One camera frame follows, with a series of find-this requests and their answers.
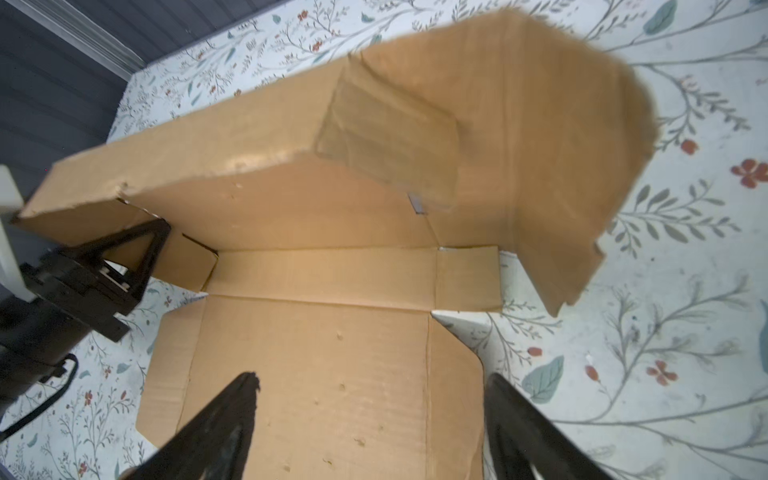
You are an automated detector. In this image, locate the brown cardboard box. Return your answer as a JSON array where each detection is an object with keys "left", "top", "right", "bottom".
[{"left": 18, "top": 10, "right": 657, "bottom": 479}]

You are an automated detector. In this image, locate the floral patterned table mat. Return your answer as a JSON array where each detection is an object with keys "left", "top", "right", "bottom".
[{"left": 1, "top": 1, "right": 767, "bottom": 479}]

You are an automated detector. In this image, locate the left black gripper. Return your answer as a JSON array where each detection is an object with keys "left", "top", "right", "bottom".
[{"left": 1, "top": 219, "right": 171, "bottom": 408}]

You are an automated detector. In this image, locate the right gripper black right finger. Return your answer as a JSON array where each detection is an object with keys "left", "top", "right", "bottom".
[{"left": 484, "top": 373, "right": 610, "bottom": 480}]

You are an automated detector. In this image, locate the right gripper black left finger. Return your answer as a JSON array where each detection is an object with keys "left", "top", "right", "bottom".
[{"left": 126, "top": 372, "right": 260, "bottom": 480}]

